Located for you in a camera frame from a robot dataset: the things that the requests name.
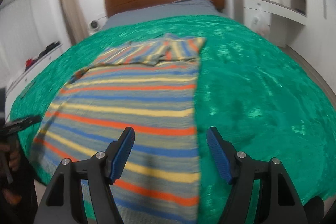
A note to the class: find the white round fan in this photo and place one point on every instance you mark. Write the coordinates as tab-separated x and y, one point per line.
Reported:
93	26

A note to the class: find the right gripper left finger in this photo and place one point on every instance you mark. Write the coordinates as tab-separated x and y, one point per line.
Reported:
63	201

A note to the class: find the red cloth item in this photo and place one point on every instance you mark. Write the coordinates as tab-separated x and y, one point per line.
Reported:
30	63

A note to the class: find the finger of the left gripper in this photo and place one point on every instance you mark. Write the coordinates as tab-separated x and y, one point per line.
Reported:
28	121

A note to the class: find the white desk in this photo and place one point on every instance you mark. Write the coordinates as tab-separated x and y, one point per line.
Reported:
285	23

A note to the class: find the green satin bedspread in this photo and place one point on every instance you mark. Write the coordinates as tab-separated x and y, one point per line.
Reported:
257	97

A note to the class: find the black clothes pile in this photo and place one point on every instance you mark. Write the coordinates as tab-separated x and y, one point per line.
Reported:
48	48

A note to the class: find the person's left hand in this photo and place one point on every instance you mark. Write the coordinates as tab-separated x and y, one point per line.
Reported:
14	155

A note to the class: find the white wardrobe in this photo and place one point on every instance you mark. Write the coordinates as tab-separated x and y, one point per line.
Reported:
316	42

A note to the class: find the striped knit sweater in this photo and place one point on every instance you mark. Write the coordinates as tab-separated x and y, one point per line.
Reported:
148	86

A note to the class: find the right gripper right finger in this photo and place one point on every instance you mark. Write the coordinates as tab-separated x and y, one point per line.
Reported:
278	200

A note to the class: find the beige curtain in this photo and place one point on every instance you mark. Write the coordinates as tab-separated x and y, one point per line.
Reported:
74	19

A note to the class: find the white plastic bag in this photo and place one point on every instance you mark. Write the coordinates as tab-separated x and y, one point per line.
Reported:
260	24

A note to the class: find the white low drawer cabinet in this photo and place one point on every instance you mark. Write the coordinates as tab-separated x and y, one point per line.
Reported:
27	77

